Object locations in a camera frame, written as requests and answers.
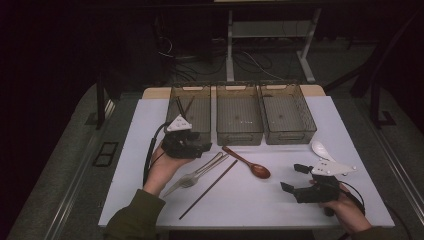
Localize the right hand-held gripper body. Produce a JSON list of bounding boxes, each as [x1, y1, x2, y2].
[[294, 159, 358, 218]]

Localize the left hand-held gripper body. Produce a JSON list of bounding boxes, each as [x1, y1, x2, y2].
[[161, 114, 205, 159]]

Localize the white ceramic spoon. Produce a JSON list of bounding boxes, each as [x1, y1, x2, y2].
[[310, 139, 349, 177]]

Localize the brown translucent plastic bin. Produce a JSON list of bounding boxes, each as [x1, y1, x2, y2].
[[259, 83, 318, 146], [163, 84, 212, 147], [215, 83, 264, 147]]

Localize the black chopstick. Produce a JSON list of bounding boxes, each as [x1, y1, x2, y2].
[[177, 96, 188, 117], [175, 96, 186, 117]]

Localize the brown wooden spoon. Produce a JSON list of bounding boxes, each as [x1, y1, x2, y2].
[[221, 145, 272, 180]]

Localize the person's left hand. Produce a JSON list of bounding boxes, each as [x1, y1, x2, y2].
[[143, 143, 194, 197]]

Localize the person's right hand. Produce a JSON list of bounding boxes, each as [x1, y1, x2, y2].
[[309, 179, 373, 234]]

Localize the black metal stand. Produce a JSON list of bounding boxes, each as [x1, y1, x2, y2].
[[369, 79, 398, 129]]

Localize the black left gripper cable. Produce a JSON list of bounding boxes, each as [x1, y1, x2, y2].
[[142, 121, 173, 186]]

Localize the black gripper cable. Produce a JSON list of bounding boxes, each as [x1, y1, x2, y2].
[[338, 179, 367, 216], [142, 121, 173, 186]]

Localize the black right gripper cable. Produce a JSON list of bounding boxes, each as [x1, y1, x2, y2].
[[338, 179, 367, 216]]

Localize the bundle of floor cables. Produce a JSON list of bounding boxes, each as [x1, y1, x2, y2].
[[156, 33, 288, 83]]

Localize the white metal table frame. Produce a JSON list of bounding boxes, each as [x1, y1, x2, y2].
[[225, 8, 323, 84]]

